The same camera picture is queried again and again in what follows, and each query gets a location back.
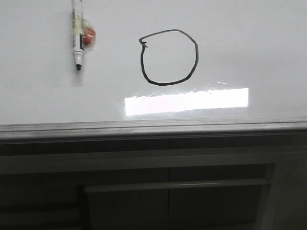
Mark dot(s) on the white whiteboard with metal frame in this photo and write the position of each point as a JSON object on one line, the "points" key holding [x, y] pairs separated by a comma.
{"points": [[159, 68]]}

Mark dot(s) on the white black whiteboard marker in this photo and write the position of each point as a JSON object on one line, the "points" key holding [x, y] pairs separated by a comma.
{"points": [[83, 34]]}

